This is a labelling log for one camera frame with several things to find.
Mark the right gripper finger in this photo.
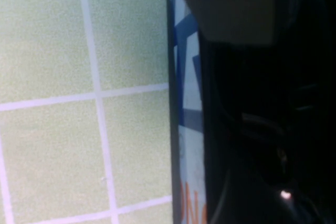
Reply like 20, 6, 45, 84
175, 0, 277, 44

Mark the black printed glasses case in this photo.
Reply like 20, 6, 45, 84
165, 0, 336, 224

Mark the green grid table mat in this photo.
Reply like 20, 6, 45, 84
0, 0, 175, 224

